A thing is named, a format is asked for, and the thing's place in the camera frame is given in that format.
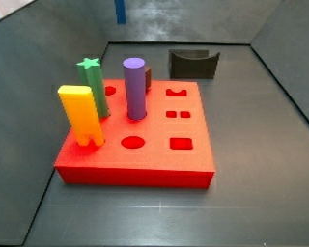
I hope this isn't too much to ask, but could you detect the blue rectangular block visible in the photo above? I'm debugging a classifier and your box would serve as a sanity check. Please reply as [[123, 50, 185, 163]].
[[114, 0, 126, 24]]

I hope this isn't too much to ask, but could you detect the red shape sorter board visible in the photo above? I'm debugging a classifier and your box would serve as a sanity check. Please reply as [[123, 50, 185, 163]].
[[55, 79, 214, 189]]

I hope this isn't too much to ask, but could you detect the dark brown block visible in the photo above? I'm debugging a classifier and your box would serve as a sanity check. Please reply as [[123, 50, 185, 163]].
[[145, 66, 151, 91]]

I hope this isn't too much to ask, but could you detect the black curved holder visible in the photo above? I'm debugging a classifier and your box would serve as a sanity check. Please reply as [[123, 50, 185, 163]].
[[169, 49, 219, 79]]

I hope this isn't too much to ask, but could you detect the purple cylinder block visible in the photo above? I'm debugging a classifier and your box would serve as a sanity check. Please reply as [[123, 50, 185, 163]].
[[122, 57, 145, 120]]

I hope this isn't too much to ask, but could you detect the yellow arch block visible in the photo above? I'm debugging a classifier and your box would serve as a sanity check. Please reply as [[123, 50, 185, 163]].
[[57, 85, 103, 146]]

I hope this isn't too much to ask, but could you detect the green star block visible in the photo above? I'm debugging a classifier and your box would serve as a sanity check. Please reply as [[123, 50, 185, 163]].
[[77, 58, 109, 118]]

